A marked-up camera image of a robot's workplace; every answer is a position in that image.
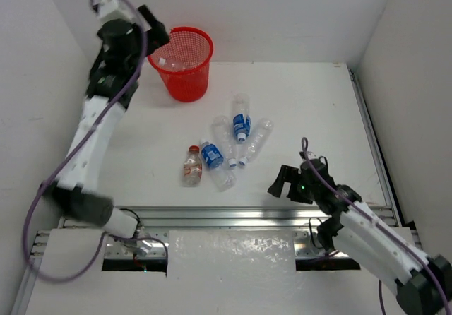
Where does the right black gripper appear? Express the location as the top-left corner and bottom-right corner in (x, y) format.
(268, 164), (318, 204)

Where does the large clear plastic bottle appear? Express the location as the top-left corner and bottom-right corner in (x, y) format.
(157, 57), (197, 74)

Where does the clear crushed bottle blue cap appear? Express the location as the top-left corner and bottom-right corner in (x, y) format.
(238, 118), (274, 167)

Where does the blue-label plastic bottle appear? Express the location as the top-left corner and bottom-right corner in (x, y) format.
(232, 93), (251, 143)

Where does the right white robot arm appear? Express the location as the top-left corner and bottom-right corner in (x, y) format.
(268, 157), (451, 314)

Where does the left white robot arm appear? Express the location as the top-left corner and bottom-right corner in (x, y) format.
(43, 5), (170, 239)

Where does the red mesh plastic bin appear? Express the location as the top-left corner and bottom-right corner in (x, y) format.
(148, 26), (214, 102)

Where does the blue-label bottle white cap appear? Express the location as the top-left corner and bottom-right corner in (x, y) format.
(200, 139), (236, 191)

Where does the clear bottle blue-white cap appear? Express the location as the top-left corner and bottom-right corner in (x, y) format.
(211, 115), (237, 169)

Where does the red-capped labelled plastic bottle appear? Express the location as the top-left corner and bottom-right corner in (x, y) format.
(183, 145), (203, 186)

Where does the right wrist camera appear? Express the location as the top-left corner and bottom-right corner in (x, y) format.
(300, 150), (319, 162)

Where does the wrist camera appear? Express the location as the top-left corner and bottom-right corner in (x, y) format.
(300, 150), (319, 162)
(96, 0), (133, 24)

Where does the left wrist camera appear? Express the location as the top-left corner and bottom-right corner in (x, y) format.
(96, 0), (133, 24)

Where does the aluminium frame rail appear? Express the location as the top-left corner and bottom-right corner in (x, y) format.
(126, 206), (328, 229)

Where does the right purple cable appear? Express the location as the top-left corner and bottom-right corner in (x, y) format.
(299, 136), (452, 315)

